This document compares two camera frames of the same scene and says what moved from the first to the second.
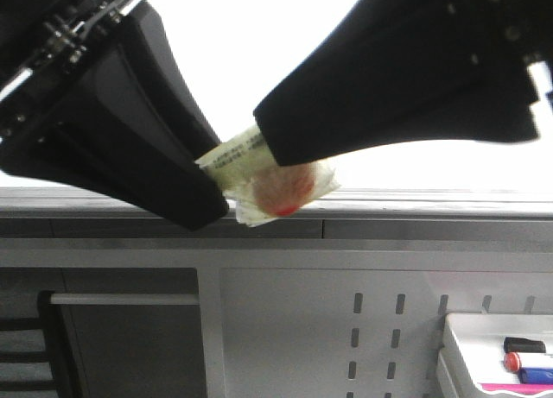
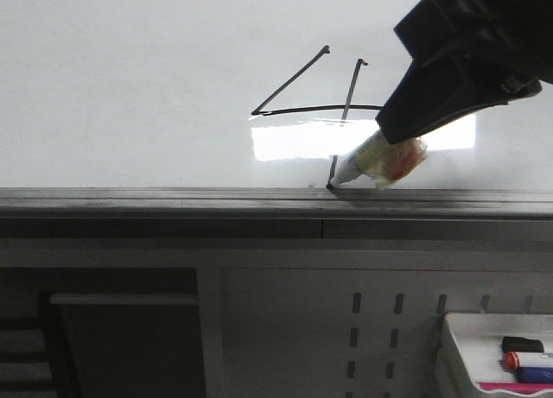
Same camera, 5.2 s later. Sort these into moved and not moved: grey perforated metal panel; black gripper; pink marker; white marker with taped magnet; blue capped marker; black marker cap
Moved: white marker with taped magnet; black gripper
Not moved: blue capped marker; pink marker; black marker cap; grey perforated metal panel
